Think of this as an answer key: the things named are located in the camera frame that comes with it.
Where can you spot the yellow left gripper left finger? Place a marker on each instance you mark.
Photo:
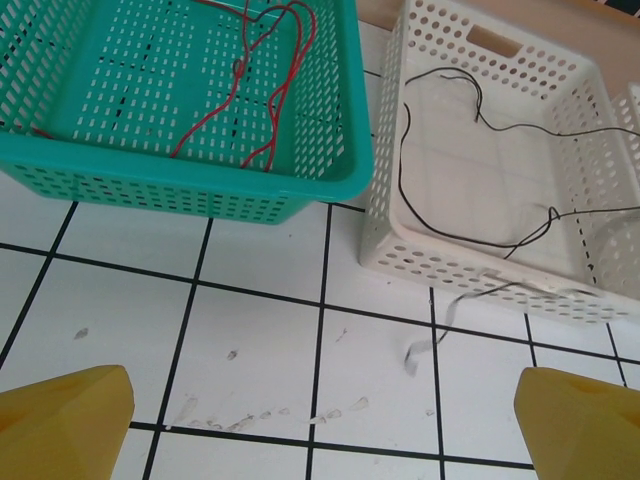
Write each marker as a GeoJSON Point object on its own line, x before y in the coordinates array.
{"type": "Point", "coordinates": [55, 430]}

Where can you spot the white basket with grey label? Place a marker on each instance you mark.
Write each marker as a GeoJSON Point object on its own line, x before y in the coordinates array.
{"type": "Point", "coordinates": [631, 125]}

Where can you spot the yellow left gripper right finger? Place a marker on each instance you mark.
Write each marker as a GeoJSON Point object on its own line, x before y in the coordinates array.
{"type": "Point", "coordinates": [585, 435]}

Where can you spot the teal plastic basket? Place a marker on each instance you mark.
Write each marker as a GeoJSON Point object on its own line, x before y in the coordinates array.
{"type": "Point", "coordinates": [175, 180]}

